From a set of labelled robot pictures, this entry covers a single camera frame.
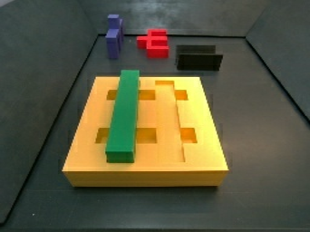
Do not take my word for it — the yellow slotted board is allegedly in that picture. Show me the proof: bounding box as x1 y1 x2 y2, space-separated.
63 77 229 187

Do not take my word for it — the green long block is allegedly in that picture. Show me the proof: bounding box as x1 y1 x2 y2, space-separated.
106 70 139 163

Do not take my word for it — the red cross-shaped block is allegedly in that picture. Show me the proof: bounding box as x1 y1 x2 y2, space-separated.
137 29 170 58

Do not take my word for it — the purple cross-shaped block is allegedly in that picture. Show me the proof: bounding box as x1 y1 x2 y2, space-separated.
106 14 123 59

